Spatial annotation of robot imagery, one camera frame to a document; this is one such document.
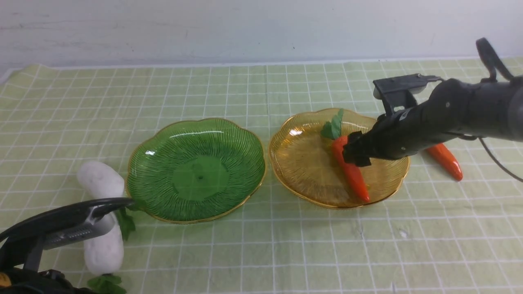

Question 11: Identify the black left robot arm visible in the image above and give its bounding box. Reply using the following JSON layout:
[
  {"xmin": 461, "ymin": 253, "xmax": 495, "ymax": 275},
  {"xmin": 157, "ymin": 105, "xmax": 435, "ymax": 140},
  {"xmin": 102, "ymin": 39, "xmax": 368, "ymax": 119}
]
[{"xmin": 0, "ymin": 267, "xmax": 95, "ymax": 294}]

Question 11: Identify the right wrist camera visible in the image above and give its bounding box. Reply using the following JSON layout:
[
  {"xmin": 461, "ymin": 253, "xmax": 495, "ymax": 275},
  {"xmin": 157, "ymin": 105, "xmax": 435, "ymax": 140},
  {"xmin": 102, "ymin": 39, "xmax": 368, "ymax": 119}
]
[{"xmin": 372, "ymin": 73, "xmax": 443, "ymax": 116}]

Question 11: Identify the green plastic plate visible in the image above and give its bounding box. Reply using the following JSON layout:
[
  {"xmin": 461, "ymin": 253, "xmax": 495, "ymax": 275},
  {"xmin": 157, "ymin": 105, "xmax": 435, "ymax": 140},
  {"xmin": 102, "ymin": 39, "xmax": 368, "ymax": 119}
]
[{"xmin": 125, "ymin": 118, "xmax": 267, "ymax": 224}]

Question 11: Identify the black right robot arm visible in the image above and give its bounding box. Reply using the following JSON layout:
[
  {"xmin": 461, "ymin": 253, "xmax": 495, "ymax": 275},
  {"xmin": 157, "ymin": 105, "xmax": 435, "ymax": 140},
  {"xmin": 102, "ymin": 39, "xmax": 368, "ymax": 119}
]
[{"xmin": 342, "ymin": 75, "xmax": 523, "ymax": 167}]

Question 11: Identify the amber plastic plate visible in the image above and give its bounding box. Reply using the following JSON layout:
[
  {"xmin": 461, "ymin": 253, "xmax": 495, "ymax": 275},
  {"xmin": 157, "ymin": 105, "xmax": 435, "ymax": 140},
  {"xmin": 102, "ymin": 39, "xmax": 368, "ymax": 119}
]
[{"xmin": 268, "ymin": 108, "xmax": 410, "ymax": 209}]

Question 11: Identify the orange toy carrot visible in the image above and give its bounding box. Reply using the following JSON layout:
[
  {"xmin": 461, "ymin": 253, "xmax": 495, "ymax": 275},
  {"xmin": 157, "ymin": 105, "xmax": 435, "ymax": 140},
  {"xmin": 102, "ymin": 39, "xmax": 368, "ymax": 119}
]
[
  {"xmin": 426, "ymin": 143, "xmax": 463, "ymax": 182},
  {"xmin": 320, "ymin": 109, "xmax": 370, "ymax": 203}
]

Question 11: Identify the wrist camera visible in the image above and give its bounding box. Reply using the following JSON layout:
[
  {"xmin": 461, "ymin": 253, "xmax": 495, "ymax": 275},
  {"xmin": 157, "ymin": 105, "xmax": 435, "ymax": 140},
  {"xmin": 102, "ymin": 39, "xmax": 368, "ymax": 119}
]
[
  {"xmin": 372, "ymin": 73, "xmax": 443, "ymax": 116},
  {"xmin": 0, "ymin": 198, "xmax": 134, "ymax": 272}
]

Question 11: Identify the white toy radish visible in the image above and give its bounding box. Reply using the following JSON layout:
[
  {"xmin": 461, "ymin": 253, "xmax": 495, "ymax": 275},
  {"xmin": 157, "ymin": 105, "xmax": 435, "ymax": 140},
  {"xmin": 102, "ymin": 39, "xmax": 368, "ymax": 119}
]
[
  {"xmin": 84, "ymin": 204, "xmax": 137, "ymax": 294},
  {"xmin": 76, "ymin": 161, "xmax": 125, "ymax": 199}
]

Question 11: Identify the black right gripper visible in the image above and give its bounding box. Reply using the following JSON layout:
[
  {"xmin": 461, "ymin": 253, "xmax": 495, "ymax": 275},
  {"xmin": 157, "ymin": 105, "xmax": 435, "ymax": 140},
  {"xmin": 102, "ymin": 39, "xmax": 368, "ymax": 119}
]
[{"xmin": 342, "ymin": 107, "xmax": 434, "ymax": 167}]

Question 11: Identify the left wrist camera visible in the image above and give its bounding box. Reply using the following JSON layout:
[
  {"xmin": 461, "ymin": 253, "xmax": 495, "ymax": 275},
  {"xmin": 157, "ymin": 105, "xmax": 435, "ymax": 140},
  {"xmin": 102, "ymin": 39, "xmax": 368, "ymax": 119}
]
[{"xmin": 0, "ymin": 198, "xmax": 134, "ymax": 272}]

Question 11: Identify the green checkered tablecloth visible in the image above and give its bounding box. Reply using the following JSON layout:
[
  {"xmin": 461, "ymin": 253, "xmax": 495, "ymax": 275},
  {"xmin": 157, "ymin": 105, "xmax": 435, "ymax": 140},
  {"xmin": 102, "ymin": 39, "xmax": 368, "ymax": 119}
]
[{"xmin": 0, "ymin": 59, "xmax": 523, "ymax": 294}]

